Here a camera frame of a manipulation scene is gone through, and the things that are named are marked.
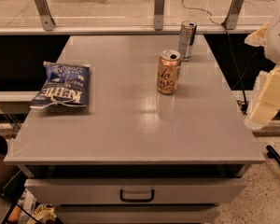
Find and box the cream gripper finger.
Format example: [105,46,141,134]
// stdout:
[245,22,270,47]
[244,64,280,130]

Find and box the silver redbull can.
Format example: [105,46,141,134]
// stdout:
[178,21,197,61]

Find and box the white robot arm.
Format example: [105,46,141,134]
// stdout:
[245,10,280,130]

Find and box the gold lacroix can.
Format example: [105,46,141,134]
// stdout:
[157,49,181,94]

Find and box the blue kettle chip bag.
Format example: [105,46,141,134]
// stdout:
[30,62,91,109]

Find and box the snack bag on floor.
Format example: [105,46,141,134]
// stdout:
[26,204,57,224]

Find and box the black stand leg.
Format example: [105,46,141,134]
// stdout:
[266,145,280,166]

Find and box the grey cabinet drawer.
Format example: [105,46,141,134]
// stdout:
[25,178,246,205]

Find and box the lower grey drawer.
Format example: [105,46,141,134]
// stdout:
[56,205,220,224]

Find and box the black cable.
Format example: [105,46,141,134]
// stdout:
[180,0,261,110]

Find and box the right metal railing bracket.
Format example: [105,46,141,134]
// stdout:
[223,0,244,30]

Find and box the metal railing bracket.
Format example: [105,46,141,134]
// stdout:
[153,0,165,31]
[223,0,244,30]
[34,0,55,31]

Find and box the middle metal railing bracket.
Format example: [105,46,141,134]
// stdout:
[153,0,165,31]

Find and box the black drawer handle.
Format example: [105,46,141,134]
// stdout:
[119,189,155,203]

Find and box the left metal railing bracket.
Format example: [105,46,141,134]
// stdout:
[34,0,55,31]

